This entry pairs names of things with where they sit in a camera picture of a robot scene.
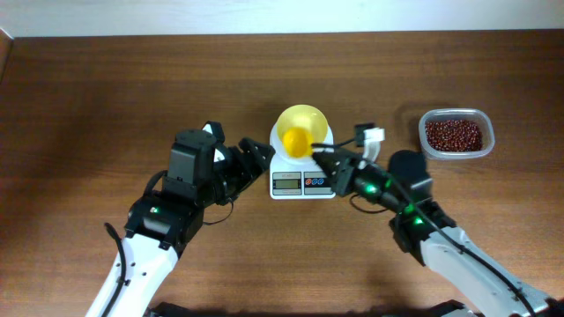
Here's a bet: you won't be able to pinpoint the yellow plastic measuring scoop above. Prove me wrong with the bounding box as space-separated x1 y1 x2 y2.
282 127 314 159

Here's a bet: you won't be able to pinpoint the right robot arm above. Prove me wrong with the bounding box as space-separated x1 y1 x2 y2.
312 144 563 316

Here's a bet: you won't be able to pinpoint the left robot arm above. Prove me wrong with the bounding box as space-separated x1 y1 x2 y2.
87 122 275 316

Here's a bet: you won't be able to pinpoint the white digital kitchen scale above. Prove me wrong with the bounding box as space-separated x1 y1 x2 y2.
269 125 336 200

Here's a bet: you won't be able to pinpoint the pale yellow plastic bowl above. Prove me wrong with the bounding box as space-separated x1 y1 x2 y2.
275 105 329 156

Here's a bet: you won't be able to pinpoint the red adzuki beans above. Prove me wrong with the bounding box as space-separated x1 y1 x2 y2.
425 120 483 152

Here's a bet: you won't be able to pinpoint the clear plastic food container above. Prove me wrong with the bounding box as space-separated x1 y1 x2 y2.
419 108 495 160

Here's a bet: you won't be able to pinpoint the right black camera cable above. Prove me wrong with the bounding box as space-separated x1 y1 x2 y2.
310 136 537 317

